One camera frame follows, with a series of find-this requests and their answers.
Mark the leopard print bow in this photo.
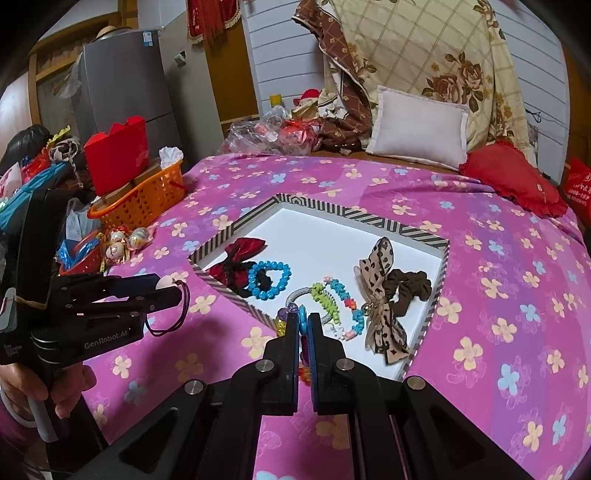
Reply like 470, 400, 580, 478
353, 236, 411, 365

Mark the silver woven hair tie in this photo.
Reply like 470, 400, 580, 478
285, 286, 333, 324

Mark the folded floral quilt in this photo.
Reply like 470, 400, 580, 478
292, 0, 529, 153

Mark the red fringed hanging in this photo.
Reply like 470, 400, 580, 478
187, 0, 243, 44

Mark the white pillow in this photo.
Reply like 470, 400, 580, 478
366, 85, 469, 169

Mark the multicolour flower bead bracelet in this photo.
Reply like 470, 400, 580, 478
310, 276, 366, 341

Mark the orange plastic basket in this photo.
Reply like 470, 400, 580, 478
88, 159, 185, 232

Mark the red bow hair clip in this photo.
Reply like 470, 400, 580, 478
205, 237, 269, 291

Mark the clear plastic bag pile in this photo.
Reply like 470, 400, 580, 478
222, 104, 324, 155

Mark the beige hat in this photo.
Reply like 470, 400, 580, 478
92, 25, 132, 42

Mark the small red basket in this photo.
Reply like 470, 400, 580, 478
58, 231, 106, 278

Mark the beige disc hair tie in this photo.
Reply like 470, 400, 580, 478
142, 274, 191, 337

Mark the person's left hand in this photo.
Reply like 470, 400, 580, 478
0, 362, 96, 421

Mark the red shopping bag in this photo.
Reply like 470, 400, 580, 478
566, 157, 591, 213

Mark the striped cardboard box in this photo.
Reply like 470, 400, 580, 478
188, 194, 451, 381

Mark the brown scrunchie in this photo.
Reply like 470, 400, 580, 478
385, 270, 433, 303

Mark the red santa doll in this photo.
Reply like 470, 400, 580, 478
295, 89, 324, 121

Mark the blue bag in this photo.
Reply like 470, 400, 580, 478
0, 162, 70, 232

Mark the red paper box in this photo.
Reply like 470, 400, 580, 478
84, 116, 151, 197

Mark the black scrunchie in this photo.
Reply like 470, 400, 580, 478
235, 268, 278, 298

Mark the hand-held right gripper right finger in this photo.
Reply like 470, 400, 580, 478
307, 313, 539, 480

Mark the colourful crystal bead bracelet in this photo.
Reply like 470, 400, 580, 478
276, 305, 315, 384

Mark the blue bead bracelet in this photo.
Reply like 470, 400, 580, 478
247, 261, 293, 301

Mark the pink floral bedsheet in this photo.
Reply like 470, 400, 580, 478
88, 154, 591, 480

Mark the red frilled cushion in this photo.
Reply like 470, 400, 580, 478
459, 141, 568, 217

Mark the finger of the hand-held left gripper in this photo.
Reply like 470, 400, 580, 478
59, 273, 162, 297
65, 285, 182, 325

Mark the grey refrigerator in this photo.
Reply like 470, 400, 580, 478
71, 31, 195, 153

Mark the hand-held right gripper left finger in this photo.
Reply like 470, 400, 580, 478
69, 313, 306, 480

